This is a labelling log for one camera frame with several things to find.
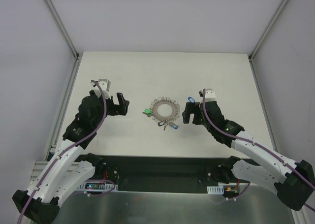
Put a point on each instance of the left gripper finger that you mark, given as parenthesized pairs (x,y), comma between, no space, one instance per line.
(122,109)
(122,101)

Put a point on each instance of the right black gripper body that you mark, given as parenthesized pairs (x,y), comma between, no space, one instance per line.
(200,115)

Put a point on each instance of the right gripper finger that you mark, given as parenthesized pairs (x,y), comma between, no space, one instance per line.
(188,117)
(191,108)

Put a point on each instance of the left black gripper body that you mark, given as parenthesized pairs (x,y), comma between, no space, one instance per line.
(112,108)

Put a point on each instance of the metal key organizer ring disc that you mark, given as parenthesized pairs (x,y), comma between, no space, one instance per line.
(165,109)

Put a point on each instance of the blue key tag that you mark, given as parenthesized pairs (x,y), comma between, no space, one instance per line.
(191,100)

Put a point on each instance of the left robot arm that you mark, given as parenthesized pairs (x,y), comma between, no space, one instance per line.
(41,201)

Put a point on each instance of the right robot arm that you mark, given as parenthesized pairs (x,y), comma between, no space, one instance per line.
(291,181)

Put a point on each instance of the green key tag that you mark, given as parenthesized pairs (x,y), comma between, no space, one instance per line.
(147,110)

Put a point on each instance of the silver key with green cap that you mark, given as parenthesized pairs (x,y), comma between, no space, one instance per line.
(147,114)

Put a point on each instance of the black key tag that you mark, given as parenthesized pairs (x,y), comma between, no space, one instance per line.
(161,123)

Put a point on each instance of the front aluminium extrusion left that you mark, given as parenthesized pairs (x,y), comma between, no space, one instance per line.
(39,166)

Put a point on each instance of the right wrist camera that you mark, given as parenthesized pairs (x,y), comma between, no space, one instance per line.
(207,95)

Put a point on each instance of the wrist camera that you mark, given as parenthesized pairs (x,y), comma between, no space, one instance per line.
(207,95)
(101,85)

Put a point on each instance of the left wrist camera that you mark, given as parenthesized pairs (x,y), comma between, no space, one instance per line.
(101,85)

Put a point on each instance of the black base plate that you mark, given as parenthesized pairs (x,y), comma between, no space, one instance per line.
(179,175)

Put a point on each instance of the left aluminium frame rail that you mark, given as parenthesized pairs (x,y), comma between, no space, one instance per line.
(65,81)

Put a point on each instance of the aluminium frame rail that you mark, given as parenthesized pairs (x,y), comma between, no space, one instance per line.
(65,81)
(262,73)

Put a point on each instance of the right white cable duct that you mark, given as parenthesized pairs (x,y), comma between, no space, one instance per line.
(217,190)

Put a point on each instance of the white cable duct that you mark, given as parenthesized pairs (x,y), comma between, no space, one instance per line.
(217,190)
(97,187)

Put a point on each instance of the left white cable duct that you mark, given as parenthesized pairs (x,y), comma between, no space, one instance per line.
(97,187)

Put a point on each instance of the right aluminium frame rail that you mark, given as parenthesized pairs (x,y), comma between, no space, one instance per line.
(262,73)

